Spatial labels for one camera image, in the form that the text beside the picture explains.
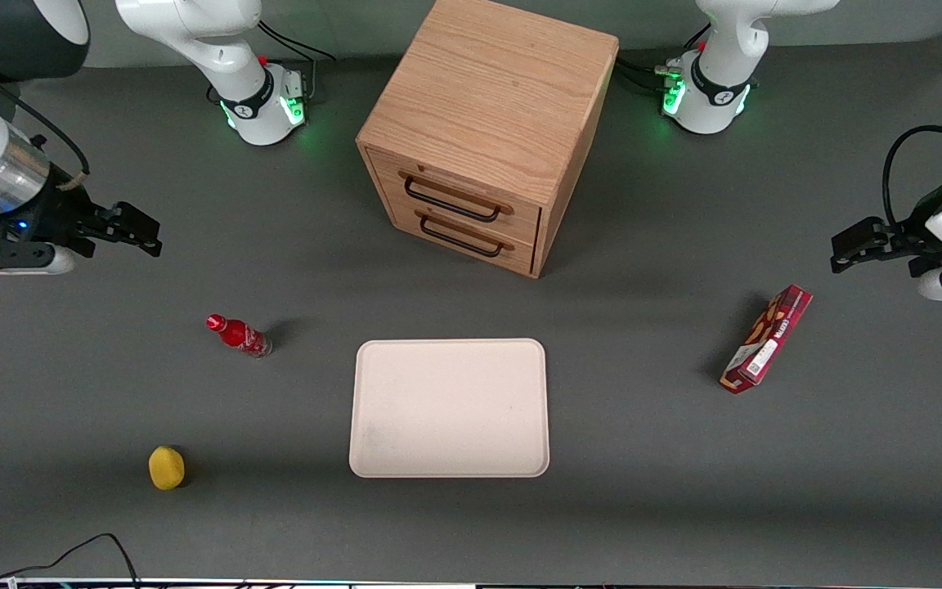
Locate red coke bottle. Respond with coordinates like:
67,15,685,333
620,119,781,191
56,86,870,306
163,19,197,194
206,313,273,359

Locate beige plastic tray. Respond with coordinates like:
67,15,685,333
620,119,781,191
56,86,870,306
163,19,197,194
348,338,551,479

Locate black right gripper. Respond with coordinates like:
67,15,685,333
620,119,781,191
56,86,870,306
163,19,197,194
0,168,164,272

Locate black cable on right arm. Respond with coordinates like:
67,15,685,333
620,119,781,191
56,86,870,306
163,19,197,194
0,49,92,194

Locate red tartan cookie box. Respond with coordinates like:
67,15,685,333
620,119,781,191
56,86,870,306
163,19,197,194
720,284,814,395

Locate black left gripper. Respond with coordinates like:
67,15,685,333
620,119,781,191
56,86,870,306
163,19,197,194
830,175,942,281

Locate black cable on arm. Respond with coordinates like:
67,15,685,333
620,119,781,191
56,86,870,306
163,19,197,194
883,124,942,233
0,49,92,194

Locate black cable on table edge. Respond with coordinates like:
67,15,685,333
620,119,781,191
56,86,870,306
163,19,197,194
0,533,142,589

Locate wooden drawer cabinet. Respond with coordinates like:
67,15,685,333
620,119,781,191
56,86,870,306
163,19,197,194
355,0,621,280

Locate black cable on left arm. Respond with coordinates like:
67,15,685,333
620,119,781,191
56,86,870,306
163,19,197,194
883,124,942,233

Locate black cables at arm base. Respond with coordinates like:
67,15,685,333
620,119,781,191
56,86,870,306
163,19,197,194
614,23,714,92
257,18,338,104

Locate yellow lemon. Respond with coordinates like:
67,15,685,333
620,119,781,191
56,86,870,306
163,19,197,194
148,445,186,492

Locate wooden drawer with black handle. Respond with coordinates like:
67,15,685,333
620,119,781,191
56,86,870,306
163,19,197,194
389,200,538,276
367,149,543,246

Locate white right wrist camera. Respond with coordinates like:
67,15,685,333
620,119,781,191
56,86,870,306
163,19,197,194
0,245,77,277

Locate black cables at right arm base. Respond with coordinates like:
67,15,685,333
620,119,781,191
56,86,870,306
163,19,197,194
257,18,338,104

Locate black cables at left arm base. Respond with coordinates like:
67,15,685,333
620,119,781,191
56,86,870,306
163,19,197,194
614,23,714,92

